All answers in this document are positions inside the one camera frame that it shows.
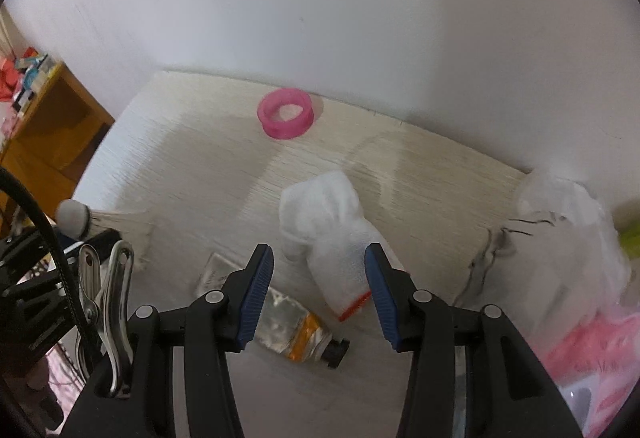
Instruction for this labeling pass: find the white cotton glove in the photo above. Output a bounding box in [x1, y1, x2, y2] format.
[279, 170, 402, 322]

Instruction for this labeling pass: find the silver orange cream tube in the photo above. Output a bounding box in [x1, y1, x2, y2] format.
[195, 252, 352, 369]

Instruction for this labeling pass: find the white lidded plastic box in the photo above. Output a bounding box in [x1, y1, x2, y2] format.
[559, 383, 592, 430]

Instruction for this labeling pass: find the metal spring clamp right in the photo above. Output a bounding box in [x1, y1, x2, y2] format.
[78, 240, 134, 398]

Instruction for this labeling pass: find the clear crumpled plastic wrap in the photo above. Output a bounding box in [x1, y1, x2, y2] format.
[454, 170, 631, 354]

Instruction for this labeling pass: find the wooden shelf cabinet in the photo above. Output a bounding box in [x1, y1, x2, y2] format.
[1, 63, 114, 217]

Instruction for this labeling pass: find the green white cardboard box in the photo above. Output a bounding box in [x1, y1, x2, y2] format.
[620, 220, 640, 260]

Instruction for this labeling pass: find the black cable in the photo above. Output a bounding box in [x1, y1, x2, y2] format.
[0, 166, 101, 379]

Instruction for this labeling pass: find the pink tape ring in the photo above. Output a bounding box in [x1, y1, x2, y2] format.
[256, 87, 317, 140]

